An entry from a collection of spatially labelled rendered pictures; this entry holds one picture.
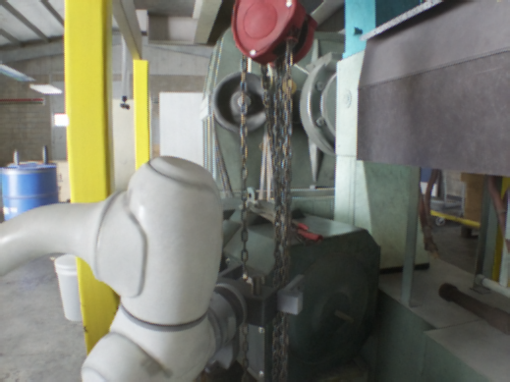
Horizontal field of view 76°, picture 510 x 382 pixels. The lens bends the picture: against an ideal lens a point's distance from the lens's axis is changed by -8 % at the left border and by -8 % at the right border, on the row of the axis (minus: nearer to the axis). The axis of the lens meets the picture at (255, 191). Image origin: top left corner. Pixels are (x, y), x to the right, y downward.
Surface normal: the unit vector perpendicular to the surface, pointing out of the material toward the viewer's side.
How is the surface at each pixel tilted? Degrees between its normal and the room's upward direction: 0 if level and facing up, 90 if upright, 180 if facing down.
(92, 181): 90
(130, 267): 96
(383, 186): 72
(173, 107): 90
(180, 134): 90
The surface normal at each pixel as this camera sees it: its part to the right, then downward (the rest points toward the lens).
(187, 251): 0.44, 0.22
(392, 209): 0.22, -0.18
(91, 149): 0.23, 0.13
